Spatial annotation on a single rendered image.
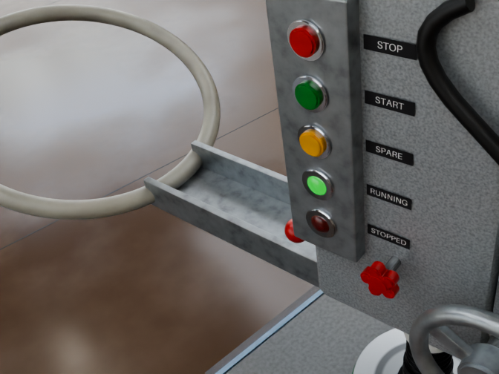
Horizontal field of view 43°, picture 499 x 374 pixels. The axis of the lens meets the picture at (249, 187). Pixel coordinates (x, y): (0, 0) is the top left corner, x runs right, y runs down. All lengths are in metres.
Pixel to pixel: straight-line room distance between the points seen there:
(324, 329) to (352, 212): 0.53
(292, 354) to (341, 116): 0.62
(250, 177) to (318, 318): 0.30
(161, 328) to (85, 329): 0.28
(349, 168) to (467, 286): 0.16
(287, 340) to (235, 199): 0.27
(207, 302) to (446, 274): 1.75
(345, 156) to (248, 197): 0.43
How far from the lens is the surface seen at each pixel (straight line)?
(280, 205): 0.97
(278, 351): 1.10
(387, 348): 1.03
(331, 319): 1.14
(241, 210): 0.97
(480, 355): 0.61
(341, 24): 0.51
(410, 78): 0.52
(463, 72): 0.50
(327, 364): 1.08
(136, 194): 0.99
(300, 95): 0.56
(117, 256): 2.60
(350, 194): 0.60
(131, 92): 3.66
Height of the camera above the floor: 1.73
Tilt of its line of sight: 39 degrees down
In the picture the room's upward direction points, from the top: 10 degrees counter-clockwise
